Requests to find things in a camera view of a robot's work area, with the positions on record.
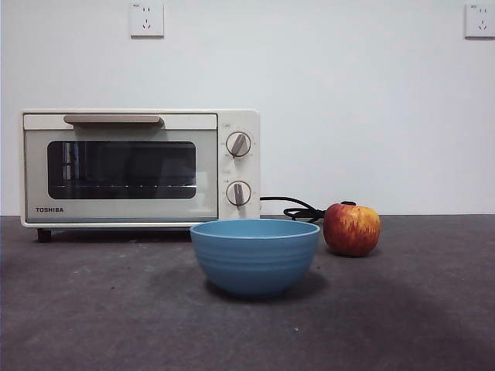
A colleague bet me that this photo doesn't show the wire oven rack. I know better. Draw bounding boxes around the wire oven rack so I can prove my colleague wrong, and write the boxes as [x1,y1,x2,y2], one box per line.
[49,184,196,190]

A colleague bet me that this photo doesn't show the glass oven door with handle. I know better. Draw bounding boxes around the glass oven door with handle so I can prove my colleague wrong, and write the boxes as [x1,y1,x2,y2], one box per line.
[23,113,218,224]

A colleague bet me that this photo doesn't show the white wall socket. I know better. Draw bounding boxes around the white wall socket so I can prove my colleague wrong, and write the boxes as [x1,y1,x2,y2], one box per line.
[464,3,495,39]
[129,2,165,39]

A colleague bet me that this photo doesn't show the black oven power cable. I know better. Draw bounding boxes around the black oven power cable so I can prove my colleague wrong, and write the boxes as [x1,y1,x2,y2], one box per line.
[259,196,357,226]

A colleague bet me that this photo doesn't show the small beige oven knob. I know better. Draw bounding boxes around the small beige oven knob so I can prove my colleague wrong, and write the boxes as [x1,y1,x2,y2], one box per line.
[225,180,253,210]

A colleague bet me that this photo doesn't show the blue ribbed bowl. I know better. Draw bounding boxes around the blue ribbed bowl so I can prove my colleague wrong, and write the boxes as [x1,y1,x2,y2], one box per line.
[189,219,322,299]

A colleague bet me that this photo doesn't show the large beige oven knob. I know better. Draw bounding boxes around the large beige oven knob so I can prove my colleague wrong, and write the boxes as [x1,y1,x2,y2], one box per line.
[225,131,254,158]

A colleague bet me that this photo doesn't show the cream Toshiba toaster oven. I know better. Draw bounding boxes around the cream Toshiba toaster oven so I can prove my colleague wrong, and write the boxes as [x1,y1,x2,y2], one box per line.
[19,108,261,243]

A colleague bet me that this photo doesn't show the red yellow apple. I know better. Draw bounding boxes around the red yellow apple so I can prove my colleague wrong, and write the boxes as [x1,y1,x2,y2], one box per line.
[323,201,381,257]

